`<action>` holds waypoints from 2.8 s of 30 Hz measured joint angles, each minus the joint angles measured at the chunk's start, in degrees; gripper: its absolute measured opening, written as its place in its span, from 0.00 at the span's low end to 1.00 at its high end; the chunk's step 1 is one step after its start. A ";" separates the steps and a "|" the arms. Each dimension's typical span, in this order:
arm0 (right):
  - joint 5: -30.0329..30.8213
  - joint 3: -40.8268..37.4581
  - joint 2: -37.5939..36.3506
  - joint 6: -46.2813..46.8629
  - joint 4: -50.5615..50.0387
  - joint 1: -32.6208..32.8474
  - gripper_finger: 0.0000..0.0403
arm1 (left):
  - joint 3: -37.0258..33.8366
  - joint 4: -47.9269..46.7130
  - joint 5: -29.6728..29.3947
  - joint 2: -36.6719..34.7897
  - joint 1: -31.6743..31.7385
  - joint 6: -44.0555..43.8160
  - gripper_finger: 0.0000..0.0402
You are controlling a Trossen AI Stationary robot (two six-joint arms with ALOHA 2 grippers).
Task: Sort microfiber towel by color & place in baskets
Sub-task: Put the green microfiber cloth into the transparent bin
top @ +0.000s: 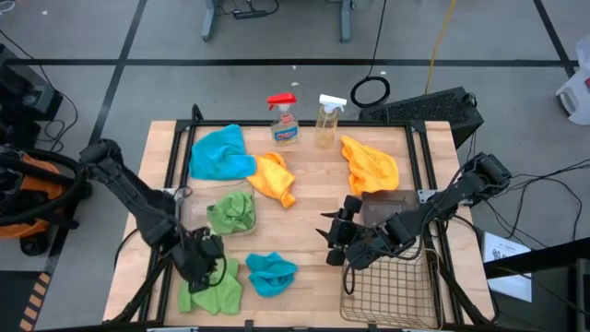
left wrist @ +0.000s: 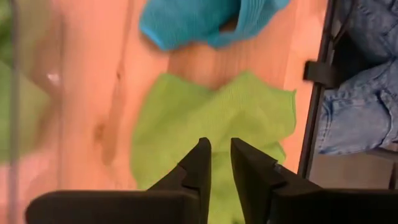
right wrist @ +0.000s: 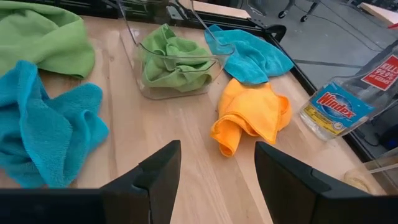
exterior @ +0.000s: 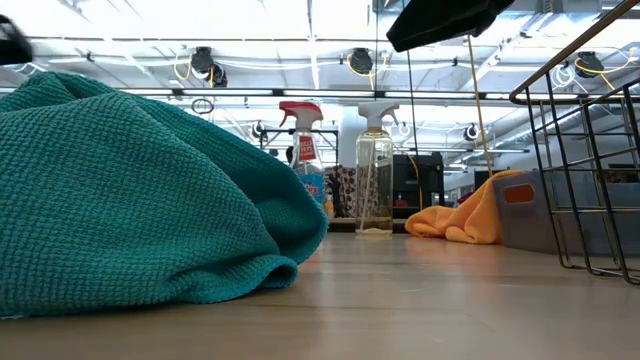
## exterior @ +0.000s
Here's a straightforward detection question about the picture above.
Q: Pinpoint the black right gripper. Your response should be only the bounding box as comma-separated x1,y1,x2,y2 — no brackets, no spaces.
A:
385,0,516,54

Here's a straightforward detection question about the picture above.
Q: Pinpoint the teal waffle microfiber towel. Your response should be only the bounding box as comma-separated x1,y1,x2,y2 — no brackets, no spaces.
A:
0,71,330,319

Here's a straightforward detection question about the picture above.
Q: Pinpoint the orange microfiber towel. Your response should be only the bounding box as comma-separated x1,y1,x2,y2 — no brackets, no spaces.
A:
404,169,526,246

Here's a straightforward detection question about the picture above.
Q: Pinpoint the clear spray bottle white trigger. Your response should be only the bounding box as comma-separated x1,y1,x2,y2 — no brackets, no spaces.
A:
354,102,400,236

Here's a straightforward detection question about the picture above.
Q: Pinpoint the Windex spray bottle red trigger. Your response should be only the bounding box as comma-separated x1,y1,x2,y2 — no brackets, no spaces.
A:
277,101,326,206

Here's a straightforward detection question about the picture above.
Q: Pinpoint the patterned brown fabric item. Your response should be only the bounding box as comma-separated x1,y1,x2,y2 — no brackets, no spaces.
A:
324,165,359,219

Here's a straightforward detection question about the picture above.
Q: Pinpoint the grey translucent plastic bin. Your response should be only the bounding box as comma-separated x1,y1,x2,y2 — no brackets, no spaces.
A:
492,168,640,259

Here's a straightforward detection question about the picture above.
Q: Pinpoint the dark far counter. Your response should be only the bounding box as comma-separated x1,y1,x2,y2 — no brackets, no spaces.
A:
327,217,409,235

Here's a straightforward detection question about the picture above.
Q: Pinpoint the hanging black cable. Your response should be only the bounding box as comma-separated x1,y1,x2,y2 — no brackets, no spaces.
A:
405,49,424,211

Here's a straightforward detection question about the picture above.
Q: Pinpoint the hanging yellow cable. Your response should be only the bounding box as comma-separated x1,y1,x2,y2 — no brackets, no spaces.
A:
466,34,495,177

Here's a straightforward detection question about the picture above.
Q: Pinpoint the long ceiling light rail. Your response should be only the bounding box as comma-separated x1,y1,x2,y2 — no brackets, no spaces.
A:
0,87,516,101

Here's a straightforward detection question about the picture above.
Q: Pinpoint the black wire basket gold rim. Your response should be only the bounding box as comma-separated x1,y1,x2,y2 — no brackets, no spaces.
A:
508,0,640,286

